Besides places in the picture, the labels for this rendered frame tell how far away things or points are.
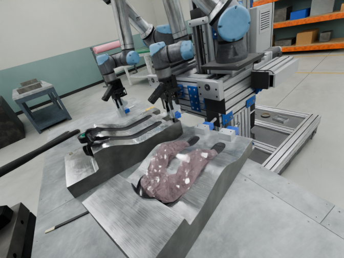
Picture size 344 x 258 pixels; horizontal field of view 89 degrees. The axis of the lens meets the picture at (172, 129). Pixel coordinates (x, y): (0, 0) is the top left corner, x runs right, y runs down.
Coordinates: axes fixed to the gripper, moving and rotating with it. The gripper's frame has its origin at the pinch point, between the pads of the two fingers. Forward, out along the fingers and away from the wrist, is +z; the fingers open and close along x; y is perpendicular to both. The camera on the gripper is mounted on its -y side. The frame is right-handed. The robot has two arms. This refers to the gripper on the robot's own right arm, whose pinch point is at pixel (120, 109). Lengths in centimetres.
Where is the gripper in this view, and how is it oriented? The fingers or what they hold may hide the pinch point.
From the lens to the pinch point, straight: 124.7
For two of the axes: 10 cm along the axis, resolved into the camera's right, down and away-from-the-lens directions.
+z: 2.3, 8.4, 5.0
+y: 7.0, -4.9, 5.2
